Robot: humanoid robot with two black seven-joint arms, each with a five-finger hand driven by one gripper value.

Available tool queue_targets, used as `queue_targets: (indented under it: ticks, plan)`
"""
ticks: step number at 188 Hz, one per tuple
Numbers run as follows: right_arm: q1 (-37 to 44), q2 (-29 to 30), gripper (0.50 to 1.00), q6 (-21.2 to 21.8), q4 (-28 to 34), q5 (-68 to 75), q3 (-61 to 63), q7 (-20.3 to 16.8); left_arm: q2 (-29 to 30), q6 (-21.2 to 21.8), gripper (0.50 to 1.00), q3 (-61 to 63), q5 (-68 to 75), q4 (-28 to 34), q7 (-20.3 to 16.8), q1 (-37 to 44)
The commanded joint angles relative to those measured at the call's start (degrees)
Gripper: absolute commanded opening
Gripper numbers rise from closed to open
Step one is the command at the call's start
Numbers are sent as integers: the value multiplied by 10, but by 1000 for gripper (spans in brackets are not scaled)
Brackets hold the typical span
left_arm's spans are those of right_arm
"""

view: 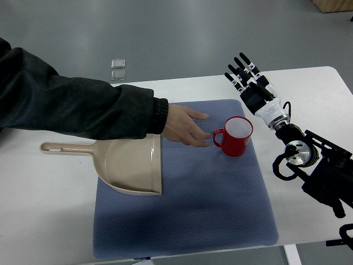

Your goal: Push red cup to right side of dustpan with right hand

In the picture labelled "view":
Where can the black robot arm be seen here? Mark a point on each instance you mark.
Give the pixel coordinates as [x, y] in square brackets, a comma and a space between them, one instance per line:
[324, 167]

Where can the beige plastic dustpan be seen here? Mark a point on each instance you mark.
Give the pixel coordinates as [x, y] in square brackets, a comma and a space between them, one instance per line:
[129, 166]

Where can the white table leg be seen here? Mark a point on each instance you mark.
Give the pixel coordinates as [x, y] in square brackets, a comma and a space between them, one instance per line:
[292, 255]

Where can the red mug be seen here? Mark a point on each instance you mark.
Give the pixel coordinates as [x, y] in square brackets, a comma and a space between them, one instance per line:
[233, 138]

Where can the upper metal floor plate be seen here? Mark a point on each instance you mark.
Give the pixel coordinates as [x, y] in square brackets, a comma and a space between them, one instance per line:
[118, 63]

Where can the wooden box corner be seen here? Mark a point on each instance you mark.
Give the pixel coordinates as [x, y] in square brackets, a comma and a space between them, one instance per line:
[333, 6]

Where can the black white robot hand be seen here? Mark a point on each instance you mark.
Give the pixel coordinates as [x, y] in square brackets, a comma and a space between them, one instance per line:
[257, 93]

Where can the person's bare hand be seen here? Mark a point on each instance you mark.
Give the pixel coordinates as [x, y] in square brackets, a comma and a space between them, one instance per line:
[180, 126]

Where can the dark jacket forearm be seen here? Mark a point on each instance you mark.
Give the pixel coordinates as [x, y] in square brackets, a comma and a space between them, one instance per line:
[35, 97]

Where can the blue textured mat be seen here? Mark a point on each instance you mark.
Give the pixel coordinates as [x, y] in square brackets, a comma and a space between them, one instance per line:
[210, 201]

